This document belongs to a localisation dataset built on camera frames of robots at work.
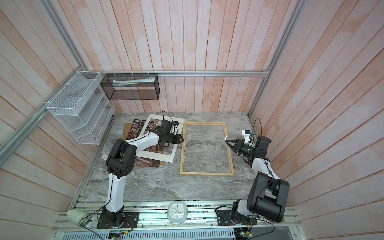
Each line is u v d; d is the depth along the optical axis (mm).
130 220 732
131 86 1042
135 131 1105
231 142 809
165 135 811
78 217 674
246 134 797
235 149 748
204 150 1010
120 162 570
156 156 974
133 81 899
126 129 1114
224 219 730
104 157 953
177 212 735
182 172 880
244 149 752
